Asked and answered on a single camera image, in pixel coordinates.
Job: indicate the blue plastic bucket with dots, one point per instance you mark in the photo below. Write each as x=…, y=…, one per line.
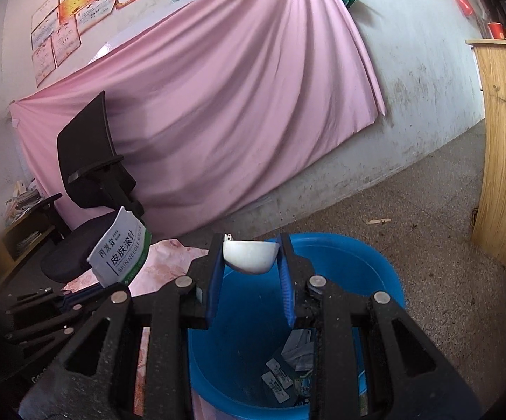
x=227, y=361

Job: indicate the long white sachet strip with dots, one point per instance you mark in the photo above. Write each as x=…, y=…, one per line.
x=278, y=381

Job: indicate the wall certificates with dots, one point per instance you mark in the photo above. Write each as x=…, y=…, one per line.
x=56, y=29

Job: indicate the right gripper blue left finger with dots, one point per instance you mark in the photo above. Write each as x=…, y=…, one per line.
x=213, y=276

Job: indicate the wooden shelf desk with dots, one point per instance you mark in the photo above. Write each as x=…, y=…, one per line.
x=21, y=240

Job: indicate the red cup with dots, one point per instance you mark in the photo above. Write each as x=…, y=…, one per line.
x=496, y=30

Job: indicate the pink hanging sheet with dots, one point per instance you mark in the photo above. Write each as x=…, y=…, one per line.
x=215, y=105

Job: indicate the white earbud case half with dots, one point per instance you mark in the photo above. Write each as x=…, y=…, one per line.
x=249, y=257

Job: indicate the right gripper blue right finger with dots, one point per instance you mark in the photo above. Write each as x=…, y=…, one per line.
x=295, y=272

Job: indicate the stack of books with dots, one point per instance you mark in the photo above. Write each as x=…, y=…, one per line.
x=24, y=197

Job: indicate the white green medicine box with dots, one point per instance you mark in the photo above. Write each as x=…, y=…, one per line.
x=121, y=251

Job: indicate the black office chair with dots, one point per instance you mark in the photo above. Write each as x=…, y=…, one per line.
x=93, y=176

